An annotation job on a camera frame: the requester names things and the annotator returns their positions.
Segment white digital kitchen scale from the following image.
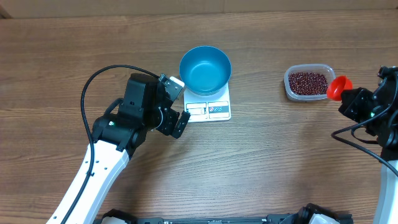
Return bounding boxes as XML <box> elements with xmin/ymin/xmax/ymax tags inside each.
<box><xmin>183</xmin><ymin>84</ymin><xmax>232</xmax><ymax>123</ymax></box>

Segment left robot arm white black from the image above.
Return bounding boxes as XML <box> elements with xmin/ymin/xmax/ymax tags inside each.
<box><xmin>48</xmin><ymin>73</ymin><xmax>190</xmax><ymax>223</ymax></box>

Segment orange scoop blue handle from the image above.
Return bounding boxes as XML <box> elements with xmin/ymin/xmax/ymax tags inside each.
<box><xmin>326</xmin><ymin>76</ymin><xmax>353</xmax><ymax>101</ymax></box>

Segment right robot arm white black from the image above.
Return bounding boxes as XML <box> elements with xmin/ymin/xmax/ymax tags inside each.
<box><xmin>332</xmin><ymin>66</ymin><xmax>397</xmax><ymax>224</ymax></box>

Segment red beans in container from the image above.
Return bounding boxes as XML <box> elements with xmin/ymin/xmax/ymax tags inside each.
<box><xmin>288</xmin><ymin>72</ymin><xmax>328</xmax><ymax>95</ymax></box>

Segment blue metal bowl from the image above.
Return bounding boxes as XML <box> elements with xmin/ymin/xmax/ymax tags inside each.
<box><xmin>179</xmin><ymin>45</ymin><xmax>233</xmax><ymax>96</ymax></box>

